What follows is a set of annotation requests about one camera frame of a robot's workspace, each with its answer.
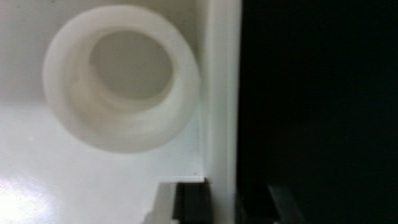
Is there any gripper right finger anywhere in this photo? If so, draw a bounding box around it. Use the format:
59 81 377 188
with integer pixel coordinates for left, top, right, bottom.
269 184 308 224

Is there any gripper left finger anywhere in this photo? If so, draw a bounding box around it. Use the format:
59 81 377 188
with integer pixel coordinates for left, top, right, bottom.
145 179 214 224

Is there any white square tabletop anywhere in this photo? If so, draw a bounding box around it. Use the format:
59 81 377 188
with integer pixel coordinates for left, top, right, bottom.
0 0 242 224

